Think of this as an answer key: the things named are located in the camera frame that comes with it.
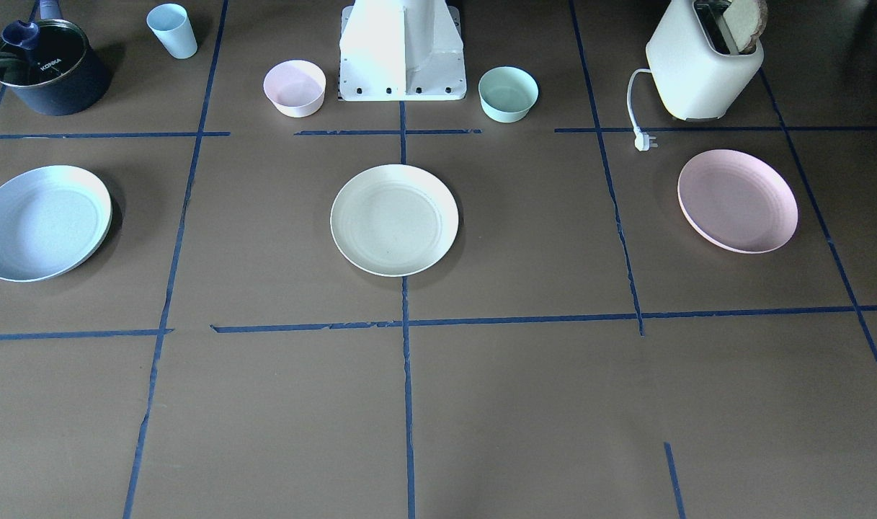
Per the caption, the mint green bowl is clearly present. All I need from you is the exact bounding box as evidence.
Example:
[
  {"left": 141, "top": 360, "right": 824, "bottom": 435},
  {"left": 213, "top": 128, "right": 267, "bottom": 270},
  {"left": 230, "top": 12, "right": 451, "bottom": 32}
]
[{"left": 478, "top": 66, "right": 540, "bottom": 123}]

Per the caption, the white toaster cable with plug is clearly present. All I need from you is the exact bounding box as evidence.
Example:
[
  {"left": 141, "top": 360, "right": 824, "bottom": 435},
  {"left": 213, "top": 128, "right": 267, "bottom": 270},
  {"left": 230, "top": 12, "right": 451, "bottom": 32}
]
[{"left": 627, "top": 68, "right": 659, "bottom": 152}]

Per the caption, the slice of toast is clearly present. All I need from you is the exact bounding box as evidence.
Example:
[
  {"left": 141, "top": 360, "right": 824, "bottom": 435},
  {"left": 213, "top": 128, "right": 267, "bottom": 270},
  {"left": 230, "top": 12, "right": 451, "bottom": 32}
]
[{"left": 724, "top": 0, "right": 768, "bottom": 55}]

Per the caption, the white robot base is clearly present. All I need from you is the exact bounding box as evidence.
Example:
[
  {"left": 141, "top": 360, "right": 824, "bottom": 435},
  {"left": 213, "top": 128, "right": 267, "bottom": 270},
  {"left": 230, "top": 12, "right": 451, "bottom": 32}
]
[{"left": 337, "top": 1, "right": 468, "bottom": 102}]

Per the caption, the light blue plate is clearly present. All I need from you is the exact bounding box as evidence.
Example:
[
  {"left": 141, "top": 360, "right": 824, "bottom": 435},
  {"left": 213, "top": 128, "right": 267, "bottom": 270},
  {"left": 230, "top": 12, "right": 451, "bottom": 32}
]
[{"left": 0, "top": 165, "right": 113, "bottom": 283}]

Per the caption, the cream plate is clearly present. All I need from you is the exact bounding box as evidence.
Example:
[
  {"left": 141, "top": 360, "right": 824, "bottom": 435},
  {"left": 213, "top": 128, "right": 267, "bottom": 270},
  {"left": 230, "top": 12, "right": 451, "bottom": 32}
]
[{"left": 329, "top": 164, "right": 459, "bottom": 277}]

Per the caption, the dark blue lidded pot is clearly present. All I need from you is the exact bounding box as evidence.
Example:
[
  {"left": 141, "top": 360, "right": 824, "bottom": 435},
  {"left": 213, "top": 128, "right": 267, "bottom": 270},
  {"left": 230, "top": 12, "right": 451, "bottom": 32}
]
[{"left": 0, "top": 1, "right": 112, "bottom": 116}]

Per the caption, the white toaster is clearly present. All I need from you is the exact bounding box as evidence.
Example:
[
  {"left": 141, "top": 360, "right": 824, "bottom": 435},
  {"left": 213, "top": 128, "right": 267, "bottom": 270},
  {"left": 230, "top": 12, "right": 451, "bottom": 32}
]
[{"left": 646, "top": 1, "right": 765, "bottom": 121}]

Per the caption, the light blue cup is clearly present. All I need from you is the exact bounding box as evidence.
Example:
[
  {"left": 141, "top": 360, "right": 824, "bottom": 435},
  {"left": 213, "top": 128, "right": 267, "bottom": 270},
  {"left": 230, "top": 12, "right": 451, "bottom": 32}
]
[{"left": 147, "top": 3, "right": 197, "bottom": 59}]

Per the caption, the pink plate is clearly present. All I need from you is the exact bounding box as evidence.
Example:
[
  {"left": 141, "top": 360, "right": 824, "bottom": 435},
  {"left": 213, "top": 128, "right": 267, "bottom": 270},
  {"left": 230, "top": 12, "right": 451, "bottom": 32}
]
[{"left": 677, "top": 150, "right": 798, "bottom": 255}]

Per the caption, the pink bowl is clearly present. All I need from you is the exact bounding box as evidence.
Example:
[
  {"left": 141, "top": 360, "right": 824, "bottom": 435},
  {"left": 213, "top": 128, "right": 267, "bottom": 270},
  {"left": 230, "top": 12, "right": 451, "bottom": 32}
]
[{"left": 262, "top": 60, "right": 326, "bottom": 118}]

